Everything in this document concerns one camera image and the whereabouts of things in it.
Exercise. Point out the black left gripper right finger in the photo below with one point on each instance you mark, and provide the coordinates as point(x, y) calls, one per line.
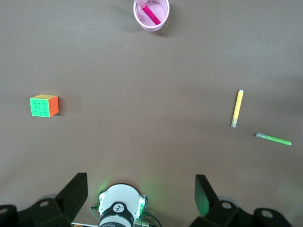
point(206, 196)

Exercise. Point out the colourful puzzle cube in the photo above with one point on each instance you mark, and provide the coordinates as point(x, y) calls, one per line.
point(40, 107)

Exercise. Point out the green marker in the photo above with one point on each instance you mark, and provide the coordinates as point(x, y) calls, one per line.
point(274, 139)

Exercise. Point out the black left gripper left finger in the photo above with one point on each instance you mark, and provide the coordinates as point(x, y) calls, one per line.
point(71, 196)

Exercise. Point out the pink marker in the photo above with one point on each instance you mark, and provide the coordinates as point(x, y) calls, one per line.
point(150, 14)

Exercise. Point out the yellow marker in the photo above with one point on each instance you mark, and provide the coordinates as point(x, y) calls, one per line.
point(237, 107)

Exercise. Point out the pink mesh cup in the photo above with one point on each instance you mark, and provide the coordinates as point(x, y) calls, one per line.
point(163, 16)

